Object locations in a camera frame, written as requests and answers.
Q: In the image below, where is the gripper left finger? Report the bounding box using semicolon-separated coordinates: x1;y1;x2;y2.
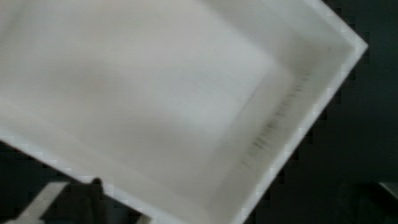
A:
19;178;106;224

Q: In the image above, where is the white drawer cabinet box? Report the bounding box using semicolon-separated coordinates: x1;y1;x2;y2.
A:
0;0;367;224

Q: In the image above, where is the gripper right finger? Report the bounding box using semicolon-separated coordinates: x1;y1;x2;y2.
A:
376;182;398;200

